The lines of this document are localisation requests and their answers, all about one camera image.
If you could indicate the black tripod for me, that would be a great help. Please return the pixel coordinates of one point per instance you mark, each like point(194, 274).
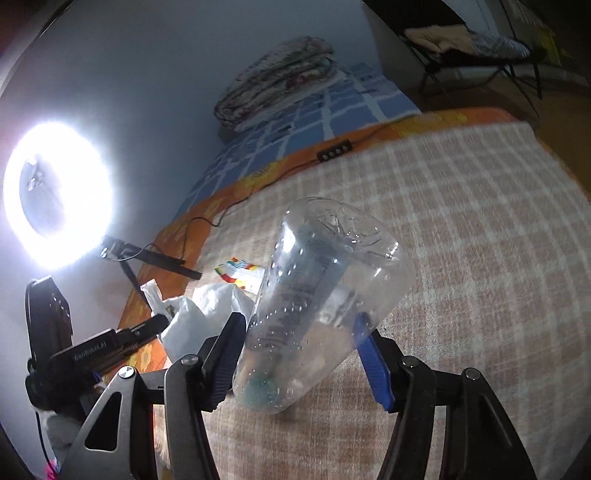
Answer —
point(157, 263)

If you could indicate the beige plaid cloth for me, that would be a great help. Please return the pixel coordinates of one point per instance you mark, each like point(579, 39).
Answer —
point(461, 230)

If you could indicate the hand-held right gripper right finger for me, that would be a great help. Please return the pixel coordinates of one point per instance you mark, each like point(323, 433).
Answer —
point(374, 364)

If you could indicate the clear plastic bottle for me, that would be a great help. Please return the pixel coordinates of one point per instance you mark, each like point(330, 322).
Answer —
point(323, 258)

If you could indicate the blue checked bed sheet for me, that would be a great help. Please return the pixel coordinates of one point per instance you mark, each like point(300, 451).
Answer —
point(351, 106)

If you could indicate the white plastic bag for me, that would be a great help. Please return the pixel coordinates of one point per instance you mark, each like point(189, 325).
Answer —
point(194, 318)

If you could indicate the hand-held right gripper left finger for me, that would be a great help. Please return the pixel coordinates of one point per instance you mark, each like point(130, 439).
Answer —
point(226, 355)

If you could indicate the striped cloth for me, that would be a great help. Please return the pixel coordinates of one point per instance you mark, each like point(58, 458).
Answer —
point(501, 45)

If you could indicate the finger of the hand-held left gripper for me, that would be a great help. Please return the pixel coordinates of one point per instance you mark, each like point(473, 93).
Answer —
point(147, 326)

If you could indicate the black folding chair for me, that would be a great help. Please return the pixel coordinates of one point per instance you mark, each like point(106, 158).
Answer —
point(461, 59)

